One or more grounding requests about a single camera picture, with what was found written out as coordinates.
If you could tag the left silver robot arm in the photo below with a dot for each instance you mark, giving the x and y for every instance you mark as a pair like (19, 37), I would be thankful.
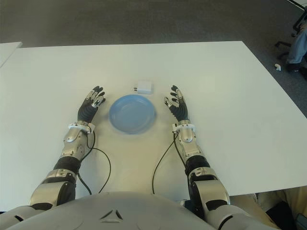
(72, 146)

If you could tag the blue round plate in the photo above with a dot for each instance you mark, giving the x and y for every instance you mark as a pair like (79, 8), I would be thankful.
(132, 115)

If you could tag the person in blue jeans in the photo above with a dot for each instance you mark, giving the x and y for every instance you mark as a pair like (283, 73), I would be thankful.
(298, 48)

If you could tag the white side table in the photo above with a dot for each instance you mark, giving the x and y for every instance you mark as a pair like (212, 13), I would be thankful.
(8, 51)

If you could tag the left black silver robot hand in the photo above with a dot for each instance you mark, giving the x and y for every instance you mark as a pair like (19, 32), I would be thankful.
(87, 112)

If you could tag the small white floor object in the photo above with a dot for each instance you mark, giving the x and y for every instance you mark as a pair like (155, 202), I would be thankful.
(277, 67)

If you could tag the white charger plug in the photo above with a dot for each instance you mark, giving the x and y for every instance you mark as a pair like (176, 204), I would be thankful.
(145, 86)

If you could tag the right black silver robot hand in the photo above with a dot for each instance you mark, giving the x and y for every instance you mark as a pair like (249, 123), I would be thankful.
(180, 111)

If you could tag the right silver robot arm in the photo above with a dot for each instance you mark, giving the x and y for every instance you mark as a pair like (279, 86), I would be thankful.
(192, 146)

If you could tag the grey robot torso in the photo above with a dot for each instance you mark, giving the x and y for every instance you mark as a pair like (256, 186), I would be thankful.
(120, 210)

